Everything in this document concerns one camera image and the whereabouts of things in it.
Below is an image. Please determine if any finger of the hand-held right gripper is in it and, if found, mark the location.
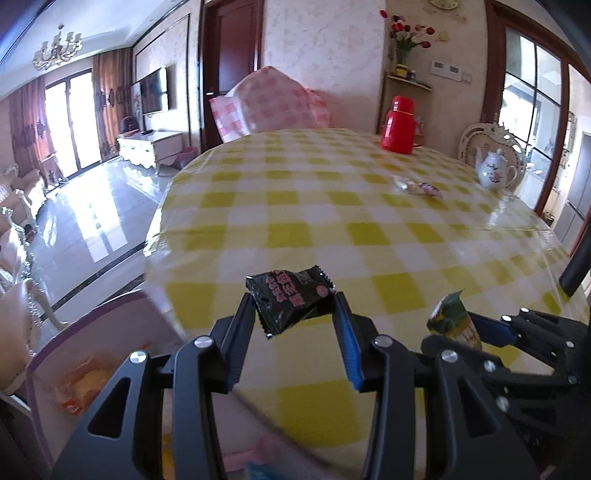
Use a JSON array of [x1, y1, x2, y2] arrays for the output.
[[468, 308, 583, 352], [420, 334, 579, 415]]

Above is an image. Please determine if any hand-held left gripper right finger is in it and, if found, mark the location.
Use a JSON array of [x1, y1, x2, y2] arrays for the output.
[[333, 291, 541, 480]]

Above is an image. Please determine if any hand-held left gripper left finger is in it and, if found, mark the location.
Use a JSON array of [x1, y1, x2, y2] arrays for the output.
[[51, 292, 257, 480]]

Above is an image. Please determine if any yellow green snack packet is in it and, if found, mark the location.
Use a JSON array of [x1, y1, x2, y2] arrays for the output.
[[426, 289, 483, 352]]

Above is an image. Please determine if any black snack packet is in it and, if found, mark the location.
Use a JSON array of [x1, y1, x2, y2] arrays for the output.
[[245, 264, 337, 341]]

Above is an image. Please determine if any white box with purple rim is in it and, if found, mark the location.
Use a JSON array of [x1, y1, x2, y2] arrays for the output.
[[25, 290, 352, 480]]

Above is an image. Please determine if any grey refrigerator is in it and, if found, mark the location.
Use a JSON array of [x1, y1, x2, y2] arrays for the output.
[[551, 131, 591, 259]]

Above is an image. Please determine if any white floral teapot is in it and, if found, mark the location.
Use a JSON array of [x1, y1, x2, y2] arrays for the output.
[[475, 148, 517, 191]]

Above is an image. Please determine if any pink basket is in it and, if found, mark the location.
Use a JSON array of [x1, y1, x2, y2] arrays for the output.
[[157, 148, 199, 178]]

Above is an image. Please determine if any white ornate chair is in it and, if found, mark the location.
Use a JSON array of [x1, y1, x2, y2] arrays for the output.
[[458, 121, 527, 190]]

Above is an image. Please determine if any white television cabinet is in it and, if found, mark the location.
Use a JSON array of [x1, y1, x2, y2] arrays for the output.
[[115, 130, 185, 169]]

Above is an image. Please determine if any red thermos jug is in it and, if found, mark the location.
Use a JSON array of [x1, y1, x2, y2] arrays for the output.
[[381, 95, 419, 155]]

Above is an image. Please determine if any white ornate armchair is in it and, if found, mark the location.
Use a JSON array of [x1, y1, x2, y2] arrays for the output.
[[0, 203, 70, 356]]

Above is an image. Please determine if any pink checked chair cover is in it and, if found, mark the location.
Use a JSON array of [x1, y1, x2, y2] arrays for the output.
[[209, 66, 332, 144]]

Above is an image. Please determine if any dark framed glass door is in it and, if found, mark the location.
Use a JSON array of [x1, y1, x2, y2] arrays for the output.
[[485, 0, 585, 222]]

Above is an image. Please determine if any white ornate sofa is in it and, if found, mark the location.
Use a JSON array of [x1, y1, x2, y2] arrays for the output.
[[0, 166, 47, 227]]

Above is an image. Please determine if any flat screen television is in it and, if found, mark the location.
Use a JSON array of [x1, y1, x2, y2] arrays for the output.
[[139, 66, 168, 117]]

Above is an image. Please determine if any balcony glass door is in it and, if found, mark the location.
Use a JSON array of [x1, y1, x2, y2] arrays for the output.
[[44, 71, 100, 181]]

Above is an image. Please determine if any dark wooden door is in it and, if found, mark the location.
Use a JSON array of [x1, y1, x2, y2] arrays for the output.
[[198, 0, 265, 153]]

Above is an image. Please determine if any vase of red flowers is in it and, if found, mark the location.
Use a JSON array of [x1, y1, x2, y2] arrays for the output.
[[379, 8, 437, 77]]

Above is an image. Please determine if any gold chandelier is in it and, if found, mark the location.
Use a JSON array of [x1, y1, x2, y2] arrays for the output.
[[31, 25, 84, 71]]

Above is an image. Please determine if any wooden wall shelf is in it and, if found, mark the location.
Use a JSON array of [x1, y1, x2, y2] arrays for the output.
[[385, 73, 433, 92]]

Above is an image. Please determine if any white wall switch panel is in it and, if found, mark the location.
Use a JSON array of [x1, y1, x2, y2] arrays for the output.
[[429, 60, 462, 79]]

